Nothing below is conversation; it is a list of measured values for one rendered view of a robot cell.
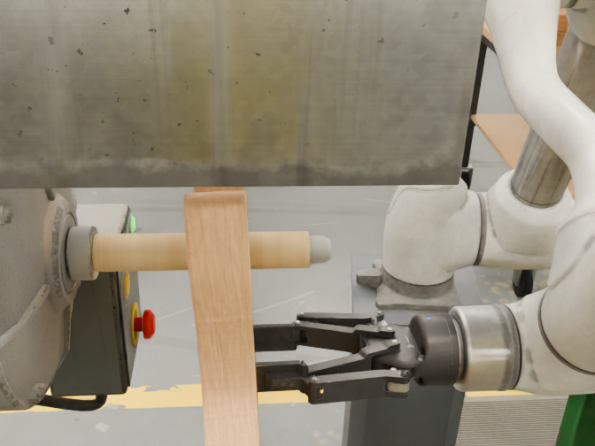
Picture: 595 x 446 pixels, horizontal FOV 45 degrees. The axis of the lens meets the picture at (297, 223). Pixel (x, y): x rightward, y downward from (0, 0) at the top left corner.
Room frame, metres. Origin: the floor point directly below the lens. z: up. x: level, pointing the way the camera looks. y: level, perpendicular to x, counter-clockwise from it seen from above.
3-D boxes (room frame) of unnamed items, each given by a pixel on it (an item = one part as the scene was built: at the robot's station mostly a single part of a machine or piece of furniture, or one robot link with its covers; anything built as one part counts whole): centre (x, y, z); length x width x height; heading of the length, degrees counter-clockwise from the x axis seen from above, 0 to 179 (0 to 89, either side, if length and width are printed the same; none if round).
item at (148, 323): (0.79, 0.21, 0.98); 0.04 x 0.04 x 0.04; 6
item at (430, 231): (1.32, -0.27, 0.87); 0.18 x 0.16 x 0.22; 89
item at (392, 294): (1.32, -0.24, 0.73); 0.22 x 0.18 x 0.06; 88
